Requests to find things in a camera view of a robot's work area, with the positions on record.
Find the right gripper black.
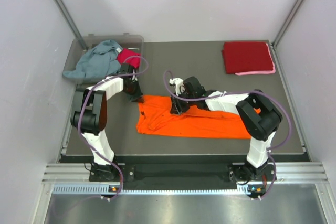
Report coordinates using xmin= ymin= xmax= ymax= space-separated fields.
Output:
xmin=171 ymin=89 xmax=197 ymax=115

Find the orange t shirt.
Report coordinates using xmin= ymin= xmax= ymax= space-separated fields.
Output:
xmin=136 ymin=95 xmax=250 ymax=140

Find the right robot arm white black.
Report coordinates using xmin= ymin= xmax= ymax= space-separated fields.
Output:
xmin=169 ymin=77 xmax=282 ymax=185

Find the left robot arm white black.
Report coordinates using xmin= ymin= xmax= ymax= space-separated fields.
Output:
xmin=70 ymin=63 xmax=144 ymax=182

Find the magenta t shirt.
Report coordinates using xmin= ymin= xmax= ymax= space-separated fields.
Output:
xmin=117 ymin=48 xmax=141 ymax=68

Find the grey blue t shirt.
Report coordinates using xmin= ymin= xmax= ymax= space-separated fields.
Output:
xmin=62 ymin=40 xmax=123 ymax=81

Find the clear grey plastic bin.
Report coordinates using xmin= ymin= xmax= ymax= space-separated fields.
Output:
xmin=63 ymin=34 xmax=144 ymax=71

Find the folded dark red t shirt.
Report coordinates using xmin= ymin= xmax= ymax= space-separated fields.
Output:
xmin=222 ymin=41 xmax=272 ymax=74

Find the folded pink t shirt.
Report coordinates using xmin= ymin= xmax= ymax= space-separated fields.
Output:
xmin=235 ymin=43 xmax=276 ymax=76

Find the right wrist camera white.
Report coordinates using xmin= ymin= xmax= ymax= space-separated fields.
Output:
xmin=169 ymin=78 xmax=185 ymax=96

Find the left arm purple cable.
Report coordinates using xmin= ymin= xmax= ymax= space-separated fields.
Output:
xmin=78 ymin=56 xmax=149 ymax=200

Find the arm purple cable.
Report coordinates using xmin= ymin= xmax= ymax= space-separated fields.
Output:
xmin=78 ymin=56 xmax=149 ymax=200
xmin=163 ymin=70 xmax=293 ymax=200

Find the grey slotted cable duct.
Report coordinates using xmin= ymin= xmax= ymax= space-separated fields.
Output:
xmin=52 ymin=183 xmax=266 ymax=196

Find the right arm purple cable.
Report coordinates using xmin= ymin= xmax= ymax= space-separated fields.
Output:
xmin=163 ymin=70 xmax=293 ymax=200

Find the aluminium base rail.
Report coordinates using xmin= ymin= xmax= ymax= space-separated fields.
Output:
xmin=42 ymin=162 xmax=328 ymax=197

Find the left corner aluminium post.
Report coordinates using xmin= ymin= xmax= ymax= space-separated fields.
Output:
xmin=54 ymin=0 xmax=88 ymax=50

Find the corner aluminium post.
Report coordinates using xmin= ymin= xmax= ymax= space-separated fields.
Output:
xmin=271 ymin=0 xmax=305 ymax=48
xmin=54 ymin=0 xmax=88 ymax=50

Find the right corner aluminium post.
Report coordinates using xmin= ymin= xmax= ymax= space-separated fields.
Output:
xmin=271 ymin=0 xmax=305 ymax=48

